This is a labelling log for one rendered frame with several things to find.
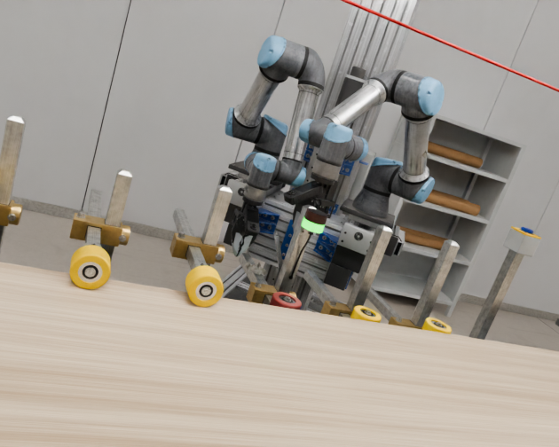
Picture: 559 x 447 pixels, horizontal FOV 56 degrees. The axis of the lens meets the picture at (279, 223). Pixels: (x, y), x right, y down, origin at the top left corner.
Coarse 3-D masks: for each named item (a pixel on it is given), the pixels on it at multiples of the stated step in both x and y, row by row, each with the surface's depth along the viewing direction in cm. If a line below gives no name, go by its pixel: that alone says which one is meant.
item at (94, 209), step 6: (96, 192) 153; (90, 198) 150; (96, 198) 148; (90, 204) 142; (96, 204) 143; (90, 210) 137; (96, 210) 139; (96, 216) 134; (90, 228) 126; (96, 228) 127; (90, 234) 122; (96, 234) 124; (90, 240) 119; (96, 240) 120
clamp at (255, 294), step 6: (252, 282) 151; (252, 288) 149; (258, 288) 148; (264, 288) 149; (270, 288) 151; (252, 294) 148; (258, 294) 148; (264, 294) 148; (270, 294) 149; (294, 294) 153; (252, 300) 148; (258, 300) 148
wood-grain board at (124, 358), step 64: (0, 320) 90; (64, 320) 97; (128, 320) 104; (192, 320) 112; (256, 320) 122; (320, 320) 133; (0, 384) 76; (64, 384) 80; (128, 384) 85; (192, 384) 91; (256, 384) 97; (320, 384) 104; (384, 384) 112; (448, 384) 122; (512, 384) 134
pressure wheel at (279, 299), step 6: (276, 294) 138; (282, 294) 140; (288, 294) 141; (276, 300) 135; (282, 300) 137; (288, 300) 138; (294, 300) 139; (282, 306) 134; (288, 306) 134; (294, 306) 135; (300, 306) 137
